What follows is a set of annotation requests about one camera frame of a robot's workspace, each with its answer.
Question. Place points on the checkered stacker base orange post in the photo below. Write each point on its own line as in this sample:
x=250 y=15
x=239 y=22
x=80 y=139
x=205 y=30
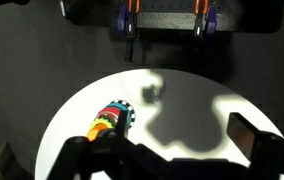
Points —
x=131 y=111

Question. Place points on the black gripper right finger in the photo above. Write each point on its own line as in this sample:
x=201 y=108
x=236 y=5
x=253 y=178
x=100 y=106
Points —
x=243 y=133

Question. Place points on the small silver metal tool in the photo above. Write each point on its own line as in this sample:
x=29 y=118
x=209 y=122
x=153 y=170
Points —
x=62 y=8

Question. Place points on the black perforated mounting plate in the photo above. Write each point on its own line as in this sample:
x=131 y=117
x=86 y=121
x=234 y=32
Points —
x=168 y=20

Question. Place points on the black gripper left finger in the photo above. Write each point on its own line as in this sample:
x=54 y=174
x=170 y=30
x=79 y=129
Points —
x=122 y=120

